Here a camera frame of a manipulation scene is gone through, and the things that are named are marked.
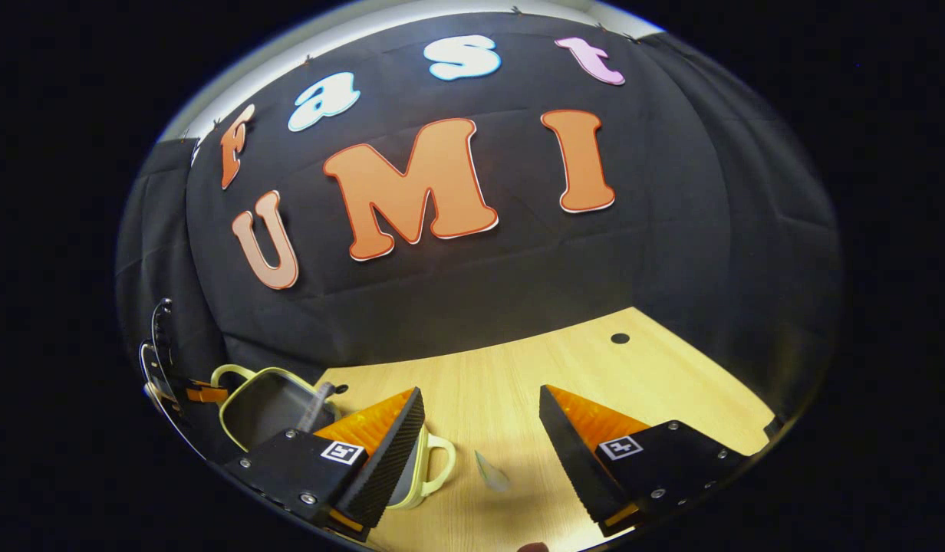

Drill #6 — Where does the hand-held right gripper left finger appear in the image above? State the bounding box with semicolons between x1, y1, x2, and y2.
223;386;427;544

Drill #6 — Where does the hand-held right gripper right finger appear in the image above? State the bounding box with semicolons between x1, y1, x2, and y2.
538;385;750;538

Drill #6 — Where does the cream yellow small suitcase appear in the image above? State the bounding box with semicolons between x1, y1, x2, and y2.
210;364;457;511

